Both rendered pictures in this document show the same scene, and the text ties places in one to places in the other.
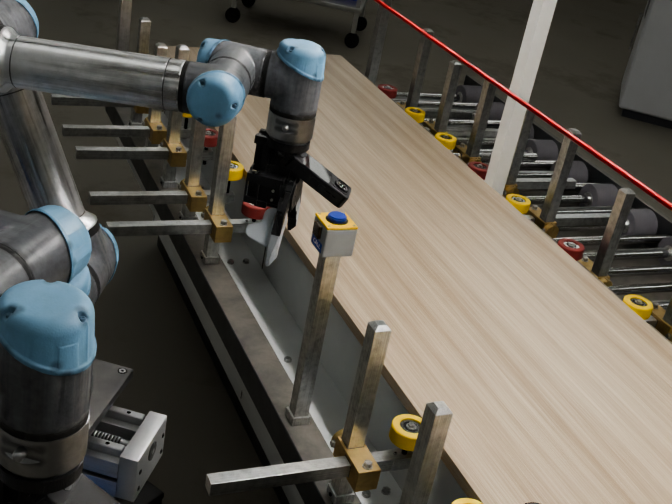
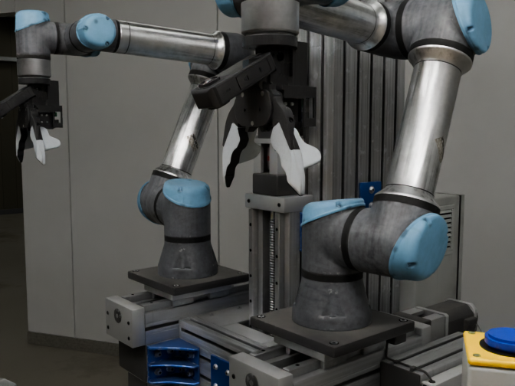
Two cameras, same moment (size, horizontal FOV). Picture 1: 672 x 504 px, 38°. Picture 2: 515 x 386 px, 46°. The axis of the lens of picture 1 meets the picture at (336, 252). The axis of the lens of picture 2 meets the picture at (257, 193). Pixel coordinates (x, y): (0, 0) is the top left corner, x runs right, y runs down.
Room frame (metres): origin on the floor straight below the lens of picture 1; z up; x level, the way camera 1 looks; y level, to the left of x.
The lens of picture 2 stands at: (2.01, -0.49, 1.40)
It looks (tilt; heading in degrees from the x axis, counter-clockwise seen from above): 6 degrees down; 133
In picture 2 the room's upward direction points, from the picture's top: straight up
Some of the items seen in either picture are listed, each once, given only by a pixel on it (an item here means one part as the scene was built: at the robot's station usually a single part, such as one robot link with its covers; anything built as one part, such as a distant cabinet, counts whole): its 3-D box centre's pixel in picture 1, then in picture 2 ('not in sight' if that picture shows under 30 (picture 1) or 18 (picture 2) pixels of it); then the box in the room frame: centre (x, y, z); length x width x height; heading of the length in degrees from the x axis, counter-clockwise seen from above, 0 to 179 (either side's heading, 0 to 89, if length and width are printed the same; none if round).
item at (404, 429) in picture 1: (405, 446); not in sight; (1.61, -0.22, 0.85); 0.08 x 0.08 x 0.11
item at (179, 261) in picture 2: not in sight; (188, 253); (0.85, 0.50, 1.09); 0.15 x 0.15 x 0.10
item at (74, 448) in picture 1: (40, 437); (33, 70); (0.63, 0.21, 1.54); 0.08 x 0.08 x 0.05
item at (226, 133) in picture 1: (218, 191); not in sight; (2.48, 0.36, 0.92); 0.03 x 0.03 x 0.48; 28
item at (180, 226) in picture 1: (185, 227); not in sight; (2.40, 0.42, 0.83); 0.43 x 0.03 x 0.04; 118
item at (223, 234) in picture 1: (217, 223); not in sight; (2.46, 0.34, 0.83); 0.13 x 0.06 x 0.05; 28
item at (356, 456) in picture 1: (354, 458); not in sight; (1.58, -0.12, 0.82); 0.13 x 0.06 x 0.05; 28
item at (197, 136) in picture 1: (194, 163); not in sight; (2.71, 0.47, 0.89); 0.03 x 0.03 x 0.48; 28
